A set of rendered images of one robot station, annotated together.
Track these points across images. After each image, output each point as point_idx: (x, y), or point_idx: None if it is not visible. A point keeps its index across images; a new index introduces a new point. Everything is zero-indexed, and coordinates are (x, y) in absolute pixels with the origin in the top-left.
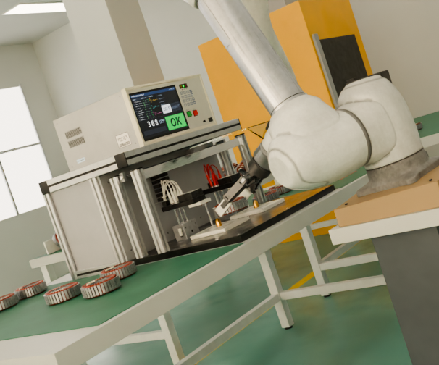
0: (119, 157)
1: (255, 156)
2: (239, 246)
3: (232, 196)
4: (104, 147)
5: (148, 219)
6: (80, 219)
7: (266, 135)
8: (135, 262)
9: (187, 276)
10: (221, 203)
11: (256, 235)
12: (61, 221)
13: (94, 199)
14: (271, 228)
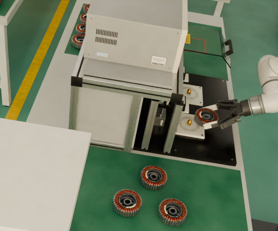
0: (176, 96)
1: (253, 107)
2: (242, 177)
3: (226, 126)
4: (135, 57)
5: (170, 133)
6: (102, 111)
7: (271, 101)
8: (137, 149)
9: (250, 226)
10: (211, 123)
11: (236, 156)
12: (79, 105)
13: (126, 106)
14: (238, 148)
